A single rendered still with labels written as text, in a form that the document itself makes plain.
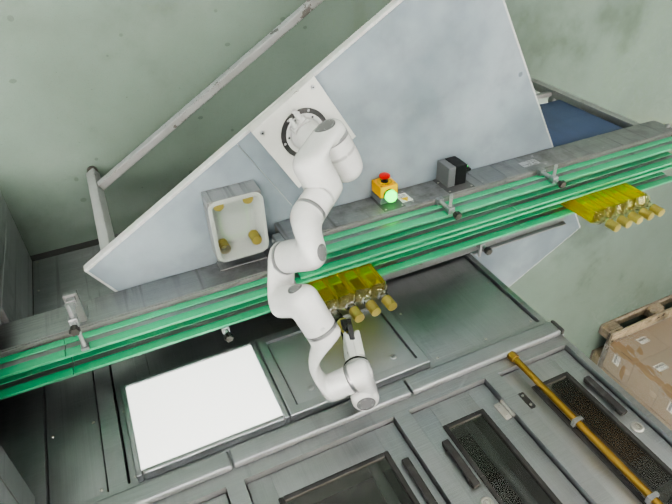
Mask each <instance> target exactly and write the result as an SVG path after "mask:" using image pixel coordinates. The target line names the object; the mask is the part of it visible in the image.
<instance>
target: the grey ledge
mask: <svg viewBox="0 0 672 504"><path fill-rule="evenodd" d="M564 218H565V217H562V218H559V219H556V220H553V221H550V222H547V223H544V224H540V225H537V226H534V227H531V228H528V229H525V230H522V231H519V232H516V233H513V234H510V235H507V236H504V237H500V238H497V239H494V240H491V241H488V242H485V243H486V245H485V246H486V247H490V248H491V249H494V248H497V247H500V246H503V245H506V244H509V243H512V242H515V241H518V240H521V239H524V238H527V237H530V236H533V235H536V234H539V233H542V232H545V231H548V230H551V229H554V228H557V227H560V226H563V225H566V223H565V222H564ZM478 250H479V249H478V248H477V247H476V246H473V247H470V248H467V249H464V250H461V251H457V252H454V253H451V254H448V255H445V256H442V257H439V258H436V259H433V260H430V261H427V262H424V263H421V264H418V265H414V266H411V267H408V268H405V269H402V270H399V271H396V272H393V273H390V274H387V275H384V276H381V277H382V278H383V279H384V280H385V281H387V280H390V279H393V278H396V277H399V276H402V275H405V274H408V273H411V272H414V271H417V270H420V269H423V268H426V267H429V266H432V265H435V264H438V263H441V262H444V261H447V260H450V259H454V258H457V257H460V256H463V255H466V254H469V253H472V254H473V255H476V254H478Z"/></svg>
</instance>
